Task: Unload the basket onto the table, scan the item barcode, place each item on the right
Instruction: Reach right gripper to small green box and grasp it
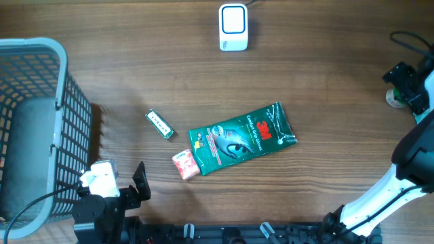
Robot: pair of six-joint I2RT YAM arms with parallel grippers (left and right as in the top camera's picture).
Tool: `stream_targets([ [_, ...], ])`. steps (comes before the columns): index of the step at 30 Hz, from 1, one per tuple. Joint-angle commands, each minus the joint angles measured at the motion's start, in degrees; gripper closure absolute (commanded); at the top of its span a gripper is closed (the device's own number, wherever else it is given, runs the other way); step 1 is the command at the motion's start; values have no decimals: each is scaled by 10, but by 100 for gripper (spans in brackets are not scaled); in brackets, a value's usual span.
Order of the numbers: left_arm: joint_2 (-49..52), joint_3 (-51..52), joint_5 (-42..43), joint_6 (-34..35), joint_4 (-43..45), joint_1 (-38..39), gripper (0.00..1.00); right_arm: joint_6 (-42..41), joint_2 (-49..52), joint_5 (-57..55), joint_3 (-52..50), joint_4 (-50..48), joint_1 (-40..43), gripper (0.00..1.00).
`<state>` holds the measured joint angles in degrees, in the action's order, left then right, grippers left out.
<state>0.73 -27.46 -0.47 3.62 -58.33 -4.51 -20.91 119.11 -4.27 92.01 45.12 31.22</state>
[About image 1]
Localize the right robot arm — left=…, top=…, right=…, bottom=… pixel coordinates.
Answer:
left=317, top=55, right=433, bottom=243

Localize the clear wet wipes packet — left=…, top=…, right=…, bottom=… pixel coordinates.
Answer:
left=414, top=108, right=431, bottom=124

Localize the grey plastic shopping basket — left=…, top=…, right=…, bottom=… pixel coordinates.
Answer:
left=1, top=37, right=92, bottom=239

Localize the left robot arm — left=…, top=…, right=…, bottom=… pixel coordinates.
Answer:
left=72, top=160, right=151, bottom=243

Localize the green lid jar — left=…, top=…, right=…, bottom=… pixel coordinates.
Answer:
left=385, top=87, right=406, bottom=108

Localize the green 3M gloves packet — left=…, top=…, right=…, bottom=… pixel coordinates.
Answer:
left=189, top=102, right=298, bottom=176

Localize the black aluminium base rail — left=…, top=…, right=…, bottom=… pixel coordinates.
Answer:
left=135, top=222, right=382, bottom=244

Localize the red tissue packet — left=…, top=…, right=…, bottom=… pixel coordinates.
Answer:
left=172, top=149, right=200, bottom=180

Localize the small green white box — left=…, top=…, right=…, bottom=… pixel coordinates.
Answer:
left=145, top=109, right=174, bottom=140

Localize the white barcode scanner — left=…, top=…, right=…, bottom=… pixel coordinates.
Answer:
left=218, top=3, right=249, bottom=52

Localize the black left camera cable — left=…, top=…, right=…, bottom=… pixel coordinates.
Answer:
left=2, top=181, right=84, bottom=244

